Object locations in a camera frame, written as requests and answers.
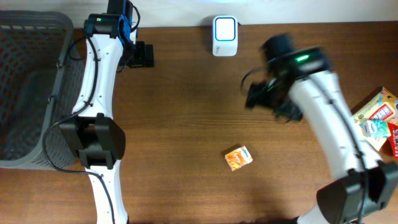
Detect orange tissue pack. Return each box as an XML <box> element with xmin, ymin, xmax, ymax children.
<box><xmin>224</xmin><ymin>146</ymin><xmax>253</xmax><ymax>172</ymax></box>

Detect yellow snack bag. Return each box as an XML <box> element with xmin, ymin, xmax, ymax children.
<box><xmin>352</xmin><ymin>87</ymin><xmax>397</xmax><ymax>151</ymax></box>

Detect teal tissue pack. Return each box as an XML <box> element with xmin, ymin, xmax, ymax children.
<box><xmin>360</xmin><ymin>119</ymin><xmax>391</xmax><ymax>138</ymax></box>

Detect red Hacks candy bag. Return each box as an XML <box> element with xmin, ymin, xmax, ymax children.
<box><xmin>387</xmin><ymin>118</ymin><xmax>397</xmax><ymax>159</ymax></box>

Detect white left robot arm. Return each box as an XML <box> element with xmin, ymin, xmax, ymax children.
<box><xmin>58</xmin><ymin>0</ymin><xmax>155</xmax><ymax>224</ymax></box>

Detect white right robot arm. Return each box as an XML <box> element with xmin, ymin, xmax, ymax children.
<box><xmin>246</xmin><ymin>34</ymin><xmax>397</xmax><ymax>223</ymax></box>

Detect white barcode scanner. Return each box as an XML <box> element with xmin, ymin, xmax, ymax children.
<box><xmin>212</xmin><ymin>16</ymin><xmax>238</xmax><ymax>57</ymax></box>

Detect grey plastic mesh basket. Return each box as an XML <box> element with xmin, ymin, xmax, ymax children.
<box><xmin>1</xmin><ymin>11</ymin><xmax>85</xmax><ymax>170</ymax></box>

